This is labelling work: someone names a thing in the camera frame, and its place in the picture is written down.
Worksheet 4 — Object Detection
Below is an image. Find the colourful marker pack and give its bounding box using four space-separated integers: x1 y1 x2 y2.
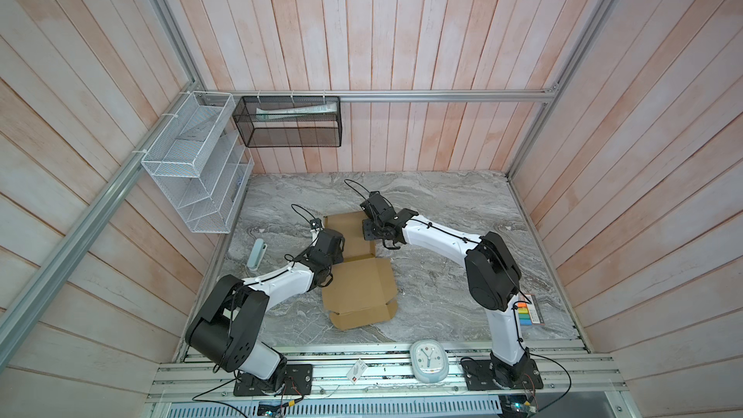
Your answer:
517 294 545 326

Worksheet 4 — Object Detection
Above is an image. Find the black wire mesh basket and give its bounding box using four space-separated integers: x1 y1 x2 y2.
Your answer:
232 95 344 148

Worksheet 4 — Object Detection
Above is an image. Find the white round clock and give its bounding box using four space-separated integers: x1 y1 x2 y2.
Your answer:
409 340 449 383

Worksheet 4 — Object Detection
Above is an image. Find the aluminium rail front frame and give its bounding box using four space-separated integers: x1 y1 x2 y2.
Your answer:
143 340 640 417

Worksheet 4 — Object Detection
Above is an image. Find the white paper tag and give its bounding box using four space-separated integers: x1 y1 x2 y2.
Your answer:
346 359 369 383

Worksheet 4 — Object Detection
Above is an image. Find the light blue small device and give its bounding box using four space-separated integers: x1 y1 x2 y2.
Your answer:
246 238 267 271

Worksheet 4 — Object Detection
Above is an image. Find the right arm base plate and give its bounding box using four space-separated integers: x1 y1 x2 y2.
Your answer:
460 356 544 391

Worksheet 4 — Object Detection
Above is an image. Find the white wire mesh shelf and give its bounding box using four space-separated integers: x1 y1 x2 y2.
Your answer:
141 91 255 234

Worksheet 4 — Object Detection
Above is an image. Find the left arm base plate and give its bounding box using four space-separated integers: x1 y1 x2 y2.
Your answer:
233 363 313 397

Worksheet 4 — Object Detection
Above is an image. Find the paper in black basket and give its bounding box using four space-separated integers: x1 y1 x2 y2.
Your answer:
255 103 339 122

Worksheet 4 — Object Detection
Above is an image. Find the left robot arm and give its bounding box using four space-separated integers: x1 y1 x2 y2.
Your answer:
186 230 344 380

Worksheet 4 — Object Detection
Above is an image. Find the brown cardboard box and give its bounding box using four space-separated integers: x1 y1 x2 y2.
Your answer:
322 212 398 331

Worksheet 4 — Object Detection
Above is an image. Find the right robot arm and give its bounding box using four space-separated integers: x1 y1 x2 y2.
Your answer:
361 191 526 367

